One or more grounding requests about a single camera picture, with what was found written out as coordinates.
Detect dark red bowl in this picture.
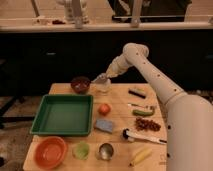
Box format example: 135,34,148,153
71,76,91,94

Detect bunch of red grapes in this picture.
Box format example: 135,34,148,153
135,118,161,131

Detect yellow banana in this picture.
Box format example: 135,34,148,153
130,148,152,167

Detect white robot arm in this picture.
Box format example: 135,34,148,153
94,43,213,171

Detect red tomato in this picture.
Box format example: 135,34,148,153
98,103,111,116

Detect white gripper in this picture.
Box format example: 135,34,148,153
93,61,126,84

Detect blue folded towel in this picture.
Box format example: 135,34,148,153
94,119,114,133

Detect clear plastic cup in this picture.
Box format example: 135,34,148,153
96,80,111,95

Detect green paper cup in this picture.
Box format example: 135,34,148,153
73,141,90,160

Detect orange plastic bowl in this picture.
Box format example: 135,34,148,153
34,136,68,170

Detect green plastic tray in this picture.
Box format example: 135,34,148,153
30,94,93,137

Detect green cucumber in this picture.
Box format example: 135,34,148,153
132,109,154,117

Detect metal cup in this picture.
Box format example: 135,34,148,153
98,143,114,161

